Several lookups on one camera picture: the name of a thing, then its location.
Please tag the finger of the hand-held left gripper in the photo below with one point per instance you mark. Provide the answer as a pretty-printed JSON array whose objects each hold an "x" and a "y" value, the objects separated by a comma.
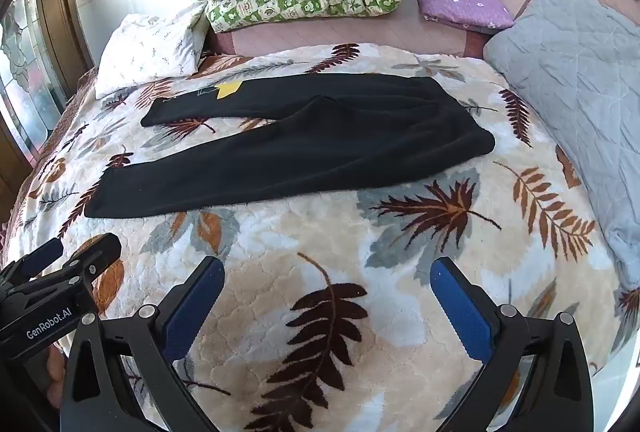
[
  {"x": 100, "y": 249},
  {"x": 45, "y": 254}
]

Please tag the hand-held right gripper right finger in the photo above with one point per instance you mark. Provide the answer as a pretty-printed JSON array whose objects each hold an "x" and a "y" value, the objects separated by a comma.
[{"x": 460, "y": 307}]

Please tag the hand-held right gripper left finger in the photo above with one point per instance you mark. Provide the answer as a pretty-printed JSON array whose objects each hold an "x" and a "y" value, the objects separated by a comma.
[{"x": 195, "y": 307}]

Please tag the black pants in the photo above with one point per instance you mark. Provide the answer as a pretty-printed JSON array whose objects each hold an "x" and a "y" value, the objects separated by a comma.
[{"x": 300, "y": 146}]

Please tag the leaf print fleece blanket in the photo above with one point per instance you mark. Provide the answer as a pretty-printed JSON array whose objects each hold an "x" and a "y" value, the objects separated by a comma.
[{"x": 310, "y": 242}]

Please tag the white printed pillow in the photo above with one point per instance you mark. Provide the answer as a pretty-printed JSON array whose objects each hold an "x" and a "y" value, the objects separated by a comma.
[{"x": 145, "y": 46}]

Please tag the wooden glass door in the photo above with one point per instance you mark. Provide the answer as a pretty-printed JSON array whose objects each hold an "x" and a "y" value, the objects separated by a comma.
[{"x": 50, "y": 21}]

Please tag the grey quilted blanket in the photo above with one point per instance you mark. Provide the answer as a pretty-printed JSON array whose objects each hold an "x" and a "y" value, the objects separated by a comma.
[{"x": 575, "y": 71}]

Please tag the pink bed sheet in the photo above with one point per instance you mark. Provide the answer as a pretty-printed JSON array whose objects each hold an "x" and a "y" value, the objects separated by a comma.
[{"x": 350, "y": 29}]

